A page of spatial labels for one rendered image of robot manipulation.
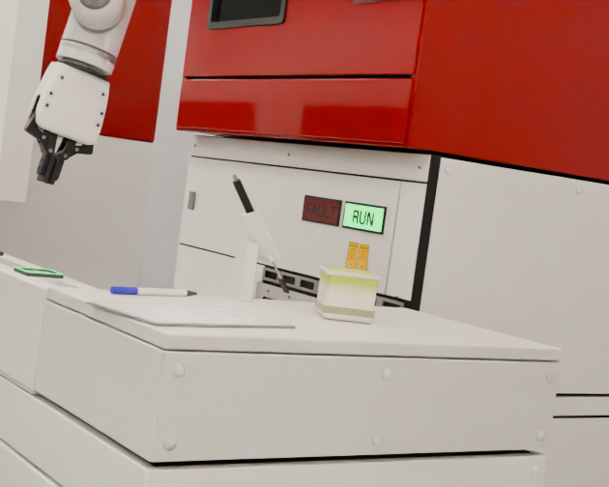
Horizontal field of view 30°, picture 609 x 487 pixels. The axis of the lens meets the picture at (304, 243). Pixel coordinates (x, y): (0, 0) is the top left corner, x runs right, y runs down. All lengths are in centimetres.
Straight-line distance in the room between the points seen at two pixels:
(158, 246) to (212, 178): 345
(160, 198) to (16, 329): 430
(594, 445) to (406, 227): 63
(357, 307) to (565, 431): 74
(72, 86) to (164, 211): 419
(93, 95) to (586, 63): 90
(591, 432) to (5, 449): 112
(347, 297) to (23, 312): 45
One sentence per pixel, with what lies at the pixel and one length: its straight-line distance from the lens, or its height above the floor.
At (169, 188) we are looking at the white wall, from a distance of 581.
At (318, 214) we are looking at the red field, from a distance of 207.
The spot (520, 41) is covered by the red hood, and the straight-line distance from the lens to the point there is 198.
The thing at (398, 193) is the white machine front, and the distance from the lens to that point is 190.
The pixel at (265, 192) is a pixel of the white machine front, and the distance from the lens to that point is 224.
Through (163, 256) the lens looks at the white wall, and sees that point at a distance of 580.
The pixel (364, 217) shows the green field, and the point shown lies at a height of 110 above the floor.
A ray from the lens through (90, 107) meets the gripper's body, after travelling 167.
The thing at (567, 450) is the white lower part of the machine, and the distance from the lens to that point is 220.
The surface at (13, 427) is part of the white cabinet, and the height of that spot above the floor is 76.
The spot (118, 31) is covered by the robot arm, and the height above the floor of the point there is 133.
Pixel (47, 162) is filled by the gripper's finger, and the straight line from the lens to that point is 167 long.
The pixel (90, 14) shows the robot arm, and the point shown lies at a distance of 160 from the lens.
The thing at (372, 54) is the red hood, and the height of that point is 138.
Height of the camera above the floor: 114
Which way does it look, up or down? 3 degrees down
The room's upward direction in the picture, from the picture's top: 8 degrees clockwise
